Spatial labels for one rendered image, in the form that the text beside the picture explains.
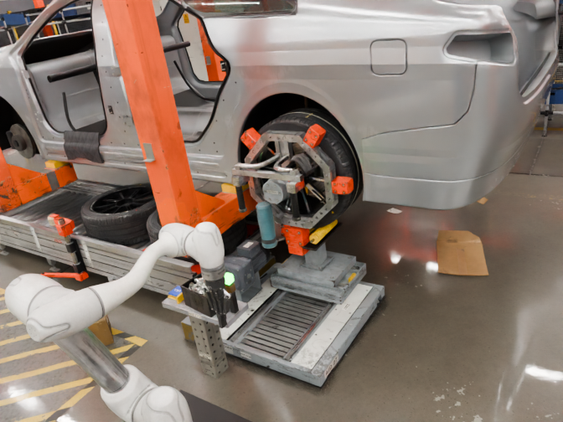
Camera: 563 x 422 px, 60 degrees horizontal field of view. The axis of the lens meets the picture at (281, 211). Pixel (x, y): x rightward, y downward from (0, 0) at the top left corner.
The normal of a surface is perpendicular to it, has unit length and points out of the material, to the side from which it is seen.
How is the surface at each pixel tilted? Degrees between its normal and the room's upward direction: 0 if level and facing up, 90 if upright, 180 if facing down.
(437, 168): 90
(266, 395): 0
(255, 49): 90
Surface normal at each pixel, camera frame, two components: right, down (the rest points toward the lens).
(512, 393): -0.13, -0.90
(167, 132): 0.83, 0.13
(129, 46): -0.54, 0.42
